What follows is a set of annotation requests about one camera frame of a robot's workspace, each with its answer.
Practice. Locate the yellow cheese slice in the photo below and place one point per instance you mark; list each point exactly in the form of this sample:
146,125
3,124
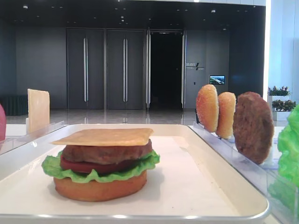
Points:
107,137

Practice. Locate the meat patty on burger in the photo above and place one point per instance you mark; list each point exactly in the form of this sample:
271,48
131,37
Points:
105,155

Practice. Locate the tomato slice on burger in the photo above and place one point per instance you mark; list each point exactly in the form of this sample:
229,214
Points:
87,167

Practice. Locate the upright brown meat patty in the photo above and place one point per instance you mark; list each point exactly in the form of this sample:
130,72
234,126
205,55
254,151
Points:
253,127

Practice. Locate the lettuce leaf on burger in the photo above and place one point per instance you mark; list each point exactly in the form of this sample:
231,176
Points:
51,167

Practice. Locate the orange cheese slice upright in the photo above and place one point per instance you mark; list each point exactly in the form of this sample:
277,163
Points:
38,109

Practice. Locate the red tomato slice upright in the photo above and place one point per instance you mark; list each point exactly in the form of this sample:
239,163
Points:
2,124

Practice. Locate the upright green lettuce leaf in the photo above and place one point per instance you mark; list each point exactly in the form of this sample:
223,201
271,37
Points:
288,149

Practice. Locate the bun slice outer right rack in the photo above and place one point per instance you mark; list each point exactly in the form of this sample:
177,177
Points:
207,107

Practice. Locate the bun slice rack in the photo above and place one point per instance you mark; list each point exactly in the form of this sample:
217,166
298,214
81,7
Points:
207,107
227,101

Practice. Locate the dark double door middle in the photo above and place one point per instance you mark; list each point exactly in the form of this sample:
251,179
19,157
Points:
125,69

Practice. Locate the dark double door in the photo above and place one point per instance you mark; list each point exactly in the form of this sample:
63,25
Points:
125,69
85,58

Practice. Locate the bun slice inner right rack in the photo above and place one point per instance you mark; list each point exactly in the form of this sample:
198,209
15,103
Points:
227,101

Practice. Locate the white metal tray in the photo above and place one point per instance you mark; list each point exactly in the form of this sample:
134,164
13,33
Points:
192,184

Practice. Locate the dark double door left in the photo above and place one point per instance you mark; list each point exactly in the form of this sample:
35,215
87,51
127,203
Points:
85,58

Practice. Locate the bottom bun on tray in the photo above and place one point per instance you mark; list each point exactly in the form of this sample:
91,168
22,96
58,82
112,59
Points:
94,191

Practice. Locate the white flower planter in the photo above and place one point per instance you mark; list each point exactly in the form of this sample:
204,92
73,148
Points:
279,99

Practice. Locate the wall display screen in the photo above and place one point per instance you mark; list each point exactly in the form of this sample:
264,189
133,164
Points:
217,80

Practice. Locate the long clear rail left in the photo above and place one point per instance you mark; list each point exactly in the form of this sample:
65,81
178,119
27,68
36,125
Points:
15,141

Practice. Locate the long clear rail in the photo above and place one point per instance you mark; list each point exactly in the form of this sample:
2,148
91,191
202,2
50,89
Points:
258,177
15,141

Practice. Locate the long clear rail right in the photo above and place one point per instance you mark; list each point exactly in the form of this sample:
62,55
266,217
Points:
258,177

